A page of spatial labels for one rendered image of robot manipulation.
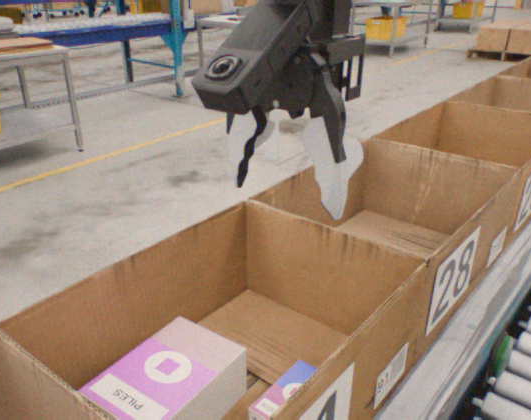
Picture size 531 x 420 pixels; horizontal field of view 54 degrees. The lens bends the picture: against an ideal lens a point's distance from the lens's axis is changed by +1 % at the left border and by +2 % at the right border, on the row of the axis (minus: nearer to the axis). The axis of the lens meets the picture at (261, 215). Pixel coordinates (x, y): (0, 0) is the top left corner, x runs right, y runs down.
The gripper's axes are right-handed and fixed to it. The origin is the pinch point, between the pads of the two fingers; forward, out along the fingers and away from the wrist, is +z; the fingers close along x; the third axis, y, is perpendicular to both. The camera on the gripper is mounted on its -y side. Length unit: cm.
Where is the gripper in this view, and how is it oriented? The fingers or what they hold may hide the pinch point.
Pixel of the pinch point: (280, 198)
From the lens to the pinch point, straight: 48.1
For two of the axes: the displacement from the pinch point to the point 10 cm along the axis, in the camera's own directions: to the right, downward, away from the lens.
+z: 0.0, 9.0, 4.4
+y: 6.3, -3.4, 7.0
